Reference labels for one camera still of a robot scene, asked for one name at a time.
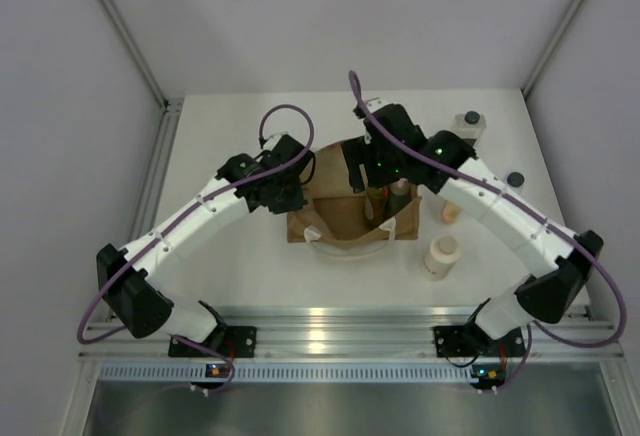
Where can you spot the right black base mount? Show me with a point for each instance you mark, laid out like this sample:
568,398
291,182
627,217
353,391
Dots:
450,341

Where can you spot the round white jar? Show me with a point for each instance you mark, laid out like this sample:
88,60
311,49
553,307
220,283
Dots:
443,253

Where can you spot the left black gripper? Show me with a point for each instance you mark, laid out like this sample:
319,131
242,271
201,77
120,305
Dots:
296,202

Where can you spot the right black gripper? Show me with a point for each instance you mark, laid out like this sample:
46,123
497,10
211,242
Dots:
358,152

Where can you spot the aluminium frame post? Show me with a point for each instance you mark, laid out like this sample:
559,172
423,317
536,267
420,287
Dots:
133,51
568,16

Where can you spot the right aluminium frame post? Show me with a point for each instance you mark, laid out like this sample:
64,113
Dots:
568,16

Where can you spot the aluminium mounting rail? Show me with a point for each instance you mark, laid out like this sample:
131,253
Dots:
405,334

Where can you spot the left aluminium frame post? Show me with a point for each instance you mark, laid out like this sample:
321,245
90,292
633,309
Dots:
133,51

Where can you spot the brown canvas tote bag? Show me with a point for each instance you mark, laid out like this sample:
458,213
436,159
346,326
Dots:
333,219

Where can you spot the clear bottle black cap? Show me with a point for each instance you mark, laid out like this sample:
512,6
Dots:
515,180

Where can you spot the slotted grey cable duct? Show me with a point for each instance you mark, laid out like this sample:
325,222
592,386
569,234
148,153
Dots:
252,372

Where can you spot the orange bottle pink cap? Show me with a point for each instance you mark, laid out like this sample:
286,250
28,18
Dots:
450,212

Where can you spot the white bottle dark cap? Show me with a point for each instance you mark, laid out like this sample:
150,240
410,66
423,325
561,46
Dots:
469,127

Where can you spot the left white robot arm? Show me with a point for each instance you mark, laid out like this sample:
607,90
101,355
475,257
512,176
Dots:
137,280

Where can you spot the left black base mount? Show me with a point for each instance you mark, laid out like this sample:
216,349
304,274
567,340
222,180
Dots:
229,341

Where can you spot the yellow bottle red cap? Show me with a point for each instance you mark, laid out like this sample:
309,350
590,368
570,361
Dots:
375,206

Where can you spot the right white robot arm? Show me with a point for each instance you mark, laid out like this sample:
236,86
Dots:
558,260

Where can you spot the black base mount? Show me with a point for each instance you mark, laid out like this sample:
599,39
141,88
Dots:
229,341
450,341

